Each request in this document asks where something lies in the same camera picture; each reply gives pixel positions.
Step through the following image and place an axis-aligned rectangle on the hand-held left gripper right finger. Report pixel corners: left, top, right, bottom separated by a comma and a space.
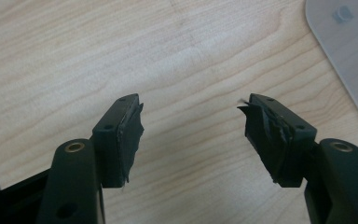
237, 92, 318, 189

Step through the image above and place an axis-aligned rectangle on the clear plastic storage box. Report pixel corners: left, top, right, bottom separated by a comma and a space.
304, 0, 358, 139

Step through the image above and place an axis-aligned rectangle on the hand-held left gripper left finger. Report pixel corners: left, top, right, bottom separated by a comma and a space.
91, 92, 145, 189

